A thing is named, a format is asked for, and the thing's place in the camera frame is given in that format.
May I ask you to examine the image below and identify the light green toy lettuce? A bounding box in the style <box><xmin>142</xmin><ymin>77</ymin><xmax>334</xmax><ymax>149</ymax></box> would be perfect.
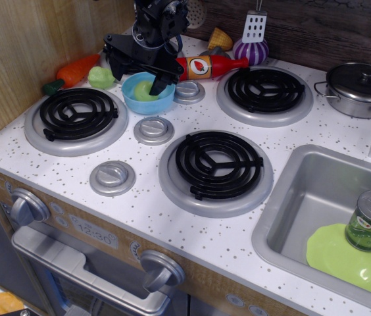
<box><xmin>87</xmin><ymin>66</ymin><xmax>115</xmax><ymax>89</ymax></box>

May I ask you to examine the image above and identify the silver stovetop knob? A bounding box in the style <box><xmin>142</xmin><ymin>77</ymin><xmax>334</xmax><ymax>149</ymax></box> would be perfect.
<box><xmin>89</xmin><ymin>161</ymin><xmax>136</xmax><ymax>197</ymax></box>
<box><xmin>134</xmin><ymin>117</ymin><xmax>175</xmax><ymax>145</ymax></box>
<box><xmin>174</xmin><ymin>80</ymin><xmax>205</xmax><ymax>105</ymax></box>

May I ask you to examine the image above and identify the silver oven door handle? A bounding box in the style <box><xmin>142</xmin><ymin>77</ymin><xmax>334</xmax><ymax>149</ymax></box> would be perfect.
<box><xmin>12</xmin><ymin>227</ymin><xmax>170</xmax><ymax>315</ymax></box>

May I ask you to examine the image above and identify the orange toy carrot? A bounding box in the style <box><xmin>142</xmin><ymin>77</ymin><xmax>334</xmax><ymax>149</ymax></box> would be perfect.
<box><xmin>42</xmin><ymin>54</ymin><xmax>100</xmax><ymax>95</ymax></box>

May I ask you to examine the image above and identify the orange object on floor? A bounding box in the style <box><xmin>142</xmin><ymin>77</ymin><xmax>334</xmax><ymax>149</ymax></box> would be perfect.
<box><xmin>0</xmin><ymin>292</ymin><xmax>24</xmax><ymax>315</ymax></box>

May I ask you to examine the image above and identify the silver stovetop knob front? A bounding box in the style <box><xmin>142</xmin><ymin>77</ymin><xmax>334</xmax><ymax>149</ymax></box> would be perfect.
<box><xmin>89</xmin><ymin>161</ymin><xmax>136</xmax><ymax>197</ymax></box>

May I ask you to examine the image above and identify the light green plate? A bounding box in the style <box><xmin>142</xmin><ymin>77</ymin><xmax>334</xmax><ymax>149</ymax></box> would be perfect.
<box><xmin>306</xmin><ymin>223</ymin><xmax>371</xmax><ymax>292</ymax></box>

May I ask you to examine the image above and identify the oven clock display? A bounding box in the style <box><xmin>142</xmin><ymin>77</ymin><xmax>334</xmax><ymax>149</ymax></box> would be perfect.
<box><xmin>69</xmin><ymin>215</ymin><xmax>118</xmax><ymax>250</ymax></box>

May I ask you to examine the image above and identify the yellow toy corn piece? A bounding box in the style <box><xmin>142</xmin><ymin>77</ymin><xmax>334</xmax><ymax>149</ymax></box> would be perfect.
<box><xmin>207</xmin><ymin>27</ymin><xmax>234</xmax><ymax>51</ymax></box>

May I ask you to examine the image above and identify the white slotted spatula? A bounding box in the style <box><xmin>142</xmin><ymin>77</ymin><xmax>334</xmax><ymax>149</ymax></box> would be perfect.
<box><xmin>241</xmin><ymin>1</ymin><xmax>267</xmax><ymax>43</ymax></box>

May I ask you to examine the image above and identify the front right black burner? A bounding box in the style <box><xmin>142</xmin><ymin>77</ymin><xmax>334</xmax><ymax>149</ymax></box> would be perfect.
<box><xmin>159</xmin><ymin>130</ymin><xmax>274</xmax><ymax>218</ymax></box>

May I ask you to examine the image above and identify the silver oven knob left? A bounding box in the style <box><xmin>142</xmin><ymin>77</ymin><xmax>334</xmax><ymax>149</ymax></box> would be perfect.
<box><xmin>10</xmin><ymin>188</ymin><xmax>51</xmax><ymax>226</ymax></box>

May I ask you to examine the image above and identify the silver perforated ladle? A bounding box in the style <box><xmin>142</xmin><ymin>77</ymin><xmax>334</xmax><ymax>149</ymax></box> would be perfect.
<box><xmin>187</xmin><ymin>0</ymin><xmax>207</xmax><ymax>29</ymax></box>

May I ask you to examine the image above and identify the silver toy sink basin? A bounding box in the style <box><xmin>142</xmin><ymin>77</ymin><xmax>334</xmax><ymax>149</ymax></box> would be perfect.
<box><xmin>252</xmin><ymin>145</ymin><xmax>371</xmax><ymax>309</ymax></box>

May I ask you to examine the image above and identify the silver stovetop knob back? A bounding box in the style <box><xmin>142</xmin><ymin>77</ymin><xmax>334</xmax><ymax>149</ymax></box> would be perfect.
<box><xmin>174</xmin><ymin>80</ymin><xmax>205</xmax><ymax>105</ymax></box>

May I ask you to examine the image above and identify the light blue bowl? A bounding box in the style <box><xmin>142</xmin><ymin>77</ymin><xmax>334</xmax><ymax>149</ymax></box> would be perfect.
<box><xmin>122</xmin><ymin>72</ymin><xmax>176</xmax><ymax>115</ymax></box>

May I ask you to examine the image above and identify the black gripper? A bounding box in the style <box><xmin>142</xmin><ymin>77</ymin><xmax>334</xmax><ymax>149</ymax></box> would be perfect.
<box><xmin>103</xmin><ymin>34</ymin><xmax>184</xmax><ymax>96</ymax></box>

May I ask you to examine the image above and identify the green toy pear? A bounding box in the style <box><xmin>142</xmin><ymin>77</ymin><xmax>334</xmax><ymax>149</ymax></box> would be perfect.
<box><xmin>134</xmin><ymin>80</ymin><xmax>159</xmax><ymax>101</ymax></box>

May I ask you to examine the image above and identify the grey toy item behind bottle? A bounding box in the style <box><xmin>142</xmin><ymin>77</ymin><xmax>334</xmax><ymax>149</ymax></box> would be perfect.
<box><xmin>199</xmin><ymin>46</ymin><xmax>231</xmax><ymax>59</ymax></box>

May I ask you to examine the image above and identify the steel pot with lid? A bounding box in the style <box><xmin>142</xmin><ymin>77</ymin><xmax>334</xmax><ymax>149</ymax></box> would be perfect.
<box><xmin>314</xmin><ymin>63</ymin><xmax>371</xmax><ymax>119</ymax></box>

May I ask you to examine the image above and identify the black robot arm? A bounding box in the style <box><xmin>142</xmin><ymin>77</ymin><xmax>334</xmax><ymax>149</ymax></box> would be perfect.
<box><xmin>103</xmin><ymin>1</ymin><xmax>189</xmax><ymax>95</ymax></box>

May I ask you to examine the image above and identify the front left black burner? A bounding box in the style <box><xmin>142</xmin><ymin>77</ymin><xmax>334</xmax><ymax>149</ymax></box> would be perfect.
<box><xmin>24</xmin><ymin>88</ymin><xmax>128</xmax><ymax>157</ymax></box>

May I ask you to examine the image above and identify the silver oven knob right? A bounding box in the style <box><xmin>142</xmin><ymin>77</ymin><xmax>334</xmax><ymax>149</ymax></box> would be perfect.
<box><xmin>140</xmin><ymin>250</ymin><xmax>186</xmax><ymax>293</ymax></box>

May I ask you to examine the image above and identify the silver stovetop knob middle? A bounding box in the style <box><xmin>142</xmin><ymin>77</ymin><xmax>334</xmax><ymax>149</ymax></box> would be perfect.
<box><xmin>134</xmin><ymin>117</ymin><xmax>175</xmax><ymax>145</ymax></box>

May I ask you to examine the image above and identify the red toy ketchup bottle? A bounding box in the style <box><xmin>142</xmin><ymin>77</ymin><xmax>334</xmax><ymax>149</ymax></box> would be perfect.
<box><xmin>176</xmin><ymin>55</ymin><xmax>249</xmax><ymax>81</ymax></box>

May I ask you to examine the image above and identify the purple striped toy vase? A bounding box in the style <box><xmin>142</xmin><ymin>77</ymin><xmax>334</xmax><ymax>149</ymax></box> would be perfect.
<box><xmin>232</xmin><ymin>39</ymin><xmax>269</xmax><ymax>66</ymax></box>

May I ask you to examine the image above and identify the back right black burner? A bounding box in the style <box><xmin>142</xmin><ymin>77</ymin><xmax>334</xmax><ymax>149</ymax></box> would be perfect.
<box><xmin>216</xmin><ymin>66</ymin><xmax>314</xmax><ymax>128</ymax></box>

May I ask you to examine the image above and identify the silver oven knob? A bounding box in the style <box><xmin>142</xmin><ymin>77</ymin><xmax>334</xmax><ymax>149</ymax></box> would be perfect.
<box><xmin>140</xmin><ymin>250</ymin><xmax>186</xmax><ymax>293</ymax></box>
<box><xmin>10</xmin><ymin>188</ymin><xmax>51</xmax><ymax>226</ymax></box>

